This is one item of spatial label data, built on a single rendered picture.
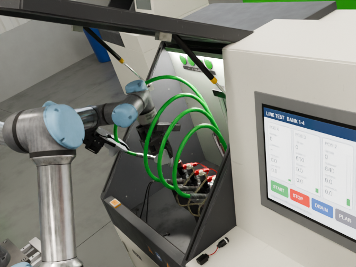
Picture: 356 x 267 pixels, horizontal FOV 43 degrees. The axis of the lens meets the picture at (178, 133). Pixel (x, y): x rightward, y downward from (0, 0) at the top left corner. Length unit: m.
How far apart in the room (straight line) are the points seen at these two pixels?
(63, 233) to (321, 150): 0.65
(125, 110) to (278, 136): 0.52
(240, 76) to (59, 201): 0.59
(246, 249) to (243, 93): 0.48
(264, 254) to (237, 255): 0.09
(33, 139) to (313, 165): 0.69
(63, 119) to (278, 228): 0.68
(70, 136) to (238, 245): 0.64
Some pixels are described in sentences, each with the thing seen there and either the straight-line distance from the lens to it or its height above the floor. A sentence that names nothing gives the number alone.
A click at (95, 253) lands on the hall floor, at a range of 3.40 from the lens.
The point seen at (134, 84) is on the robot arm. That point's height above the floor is 1.46.
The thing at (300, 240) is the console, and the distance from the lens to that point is 1.32.
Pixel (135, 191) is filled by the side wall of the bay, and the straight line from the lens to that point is 2.07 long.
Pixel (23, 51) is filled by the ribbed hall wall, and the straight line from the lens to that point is 8.33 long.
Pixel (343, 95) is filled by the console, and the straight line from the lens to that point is 1.05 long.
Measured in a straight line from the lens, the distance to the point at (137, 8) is 4.87.
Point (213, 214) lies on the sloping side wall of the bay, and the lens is 1.46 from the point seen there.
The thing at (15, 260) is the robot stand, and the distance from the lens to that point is 1.78.
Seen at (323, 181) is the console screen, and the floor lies 1.26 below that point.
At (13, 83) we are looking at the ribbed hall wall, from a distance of 8.29.
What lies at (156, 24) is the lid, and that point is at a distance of 1.19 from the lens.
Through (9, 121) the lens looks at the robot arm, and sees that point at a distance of 1.24.
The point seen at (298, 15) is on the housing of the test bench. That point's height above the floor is 1.50.
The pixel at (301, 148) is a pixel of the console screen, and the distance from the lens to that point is 1.17.
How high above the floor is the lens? 1.95
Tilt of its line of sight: 26 degrees down
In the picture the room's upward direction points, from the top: 20 degrees counter-clockwise
